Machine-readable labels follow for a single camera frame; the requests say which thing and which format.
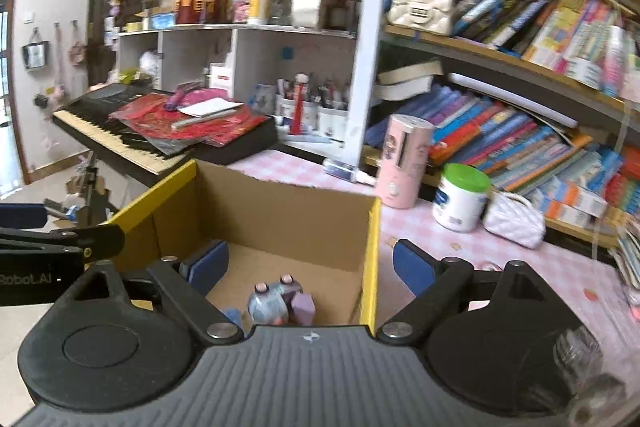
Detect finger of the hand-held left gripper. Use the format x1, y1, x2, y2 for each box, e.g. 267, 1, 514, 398
0, 224, 126, 260
0, 204, 47, 229

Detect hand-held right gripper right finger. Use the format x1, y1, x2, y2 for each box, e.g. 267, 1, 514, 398
377, 239, 571, 348

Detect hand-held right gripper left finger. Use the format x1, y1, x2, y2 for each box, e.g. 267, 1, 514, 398
55, 241, 241, 340

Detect yellow cardboard box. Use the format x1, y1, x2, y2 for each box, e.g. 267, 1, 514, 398
102, 159, 383, 338

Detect metal keyboard stand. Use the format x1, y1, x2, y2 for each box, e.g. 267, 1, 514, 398
67, 152, 113, 228

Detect small blue item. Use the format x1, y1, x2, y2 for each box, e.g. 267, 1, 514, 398
222, 307, 246, 333

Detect small grey toy car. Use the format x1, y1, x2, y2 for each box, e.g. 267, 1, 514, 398
247, 274, 306, 325

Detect white jar green lid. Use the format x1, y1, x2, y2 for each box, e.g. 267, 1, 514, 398
432, 163, 493, 234

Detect purple eraser block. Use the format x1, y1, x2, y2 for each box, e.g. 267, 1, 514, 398
291, 292, 317, 325

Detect pink cylindrical appliance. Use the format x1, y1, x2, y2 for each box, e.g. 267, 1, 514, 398
375, 113, 436, 210

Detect white quilted pouch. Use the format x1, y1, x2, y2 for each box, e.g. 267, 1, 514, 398
482, 191, 547, 250

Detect black electronic keyboard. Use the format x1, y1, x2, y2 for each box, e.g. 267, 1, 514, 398
51, 82, 278, 188

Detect red paper decorations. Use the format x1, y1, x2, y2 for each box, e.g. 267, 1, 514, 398
107, 89, 271, 155

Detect row of slanted books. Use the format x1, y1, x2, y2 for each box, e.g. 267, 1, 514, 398
364, 84, 640, 228

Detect orange white carton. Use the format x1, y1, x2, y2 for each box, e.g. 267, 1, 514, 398
552, 177, 608, 215
530, 189, 596, 222

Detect white notepad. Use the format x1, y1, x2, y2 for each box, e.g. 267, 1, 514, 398
179, 98, 240, 118

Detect hanging grey bag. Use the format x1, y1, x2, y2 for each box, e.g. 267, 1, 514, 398
21, 29, 49, 72

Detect white pen cup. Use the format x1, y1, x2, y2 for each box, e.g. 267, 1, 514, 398
317, 79, 349, 140
276, 77, 321, 132

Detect magenta pouch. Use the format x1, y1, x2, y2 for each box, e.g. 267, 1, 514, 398
165, 82, 203, 110

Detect printed mug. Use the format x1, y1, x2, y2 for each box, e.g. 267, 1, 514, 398
252, 84, 277, 115

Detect hanging pink ornament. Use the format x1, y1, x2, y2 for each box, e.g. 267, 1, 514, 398
67, 21, 87, 66

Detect thick old book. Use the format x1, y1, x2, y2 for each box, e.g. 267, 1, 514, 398
376, 61, 445, 102

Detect white plastic bag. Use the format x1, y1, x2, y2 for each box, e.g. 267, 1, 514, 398
139, 51, 161, 80

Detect small white red carton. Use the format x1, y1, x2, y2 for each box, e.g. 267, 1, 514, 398
209, 66, 232, 98

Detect white paper roll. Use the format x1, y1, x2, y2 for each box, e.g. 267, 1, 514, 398
447, 73, 578, 130

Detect clear plastic container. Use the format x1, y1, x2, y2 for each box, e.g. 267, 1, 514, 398
552, 327, 626, 423

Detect white shelf unit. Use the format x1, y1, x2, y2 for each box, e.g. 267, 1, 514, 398
117, 23, 358, 148

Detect stack of papers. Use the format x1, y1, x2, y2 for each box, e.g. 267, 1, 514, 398
612, 222, 640, 303

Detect wooden bookshelf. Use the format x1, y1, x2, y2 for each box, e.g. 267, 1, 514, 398
345, 0, 640, 253

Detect white quilted handbag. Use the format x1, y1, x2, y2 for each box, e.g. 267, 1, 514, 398
387, 0, 456, 36

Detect white bottle yellow label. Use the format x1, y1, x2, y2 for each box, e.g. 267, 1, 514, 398
248, 0, 272, 26

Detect row of colourful books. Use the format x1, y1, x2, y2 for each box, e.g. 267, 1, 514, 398
440, 0, 640, 102

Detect white cable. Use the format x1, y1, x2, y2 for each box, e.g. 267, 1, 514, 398
592, 0, 640, 258

